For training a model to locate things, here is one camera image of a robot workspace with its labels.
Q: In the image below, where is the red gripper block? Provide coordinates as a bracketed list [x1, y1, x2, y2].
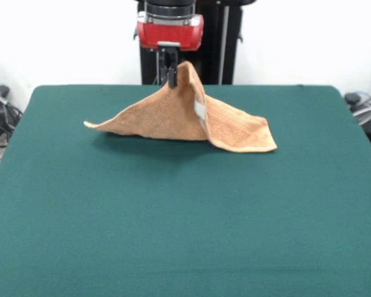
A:
[136, 12, 204, 88]

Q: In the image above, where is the tan terry towel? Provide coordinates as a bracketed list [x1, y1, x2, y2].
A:
[83, 60, 278, 154]

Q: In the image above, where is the dark green table cloth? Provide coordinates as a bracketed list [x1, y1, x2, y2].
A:
[0, 84, 371, 297]

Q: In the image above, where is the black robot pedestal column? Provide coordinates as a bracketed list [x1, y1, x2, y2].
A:
[132, 0, 257, 86]

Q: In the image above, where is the black cable bundle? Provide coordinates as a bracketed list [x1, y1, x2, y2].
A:
[0, 92, 24, 149]

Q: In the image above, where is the grey coiled cable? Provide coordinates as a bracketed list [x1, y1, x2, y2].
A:
[352, 91, 371, 146]

